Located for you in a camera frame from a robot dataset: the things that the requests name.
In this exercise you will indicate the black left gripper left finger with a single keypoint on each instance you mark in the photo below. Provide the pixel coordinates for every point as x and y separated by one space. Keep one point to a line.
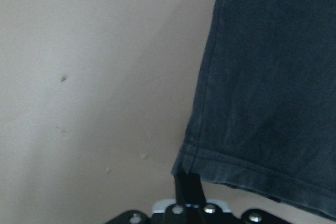
183 204

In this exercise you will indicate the black printed t-shirt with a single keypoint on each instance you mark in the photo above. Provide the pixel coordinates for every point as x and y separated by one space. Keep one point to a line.
263 117

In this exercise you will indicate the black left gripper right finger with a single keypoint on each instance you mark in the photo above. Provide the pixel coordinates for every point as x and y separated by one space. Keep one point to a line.
198 200

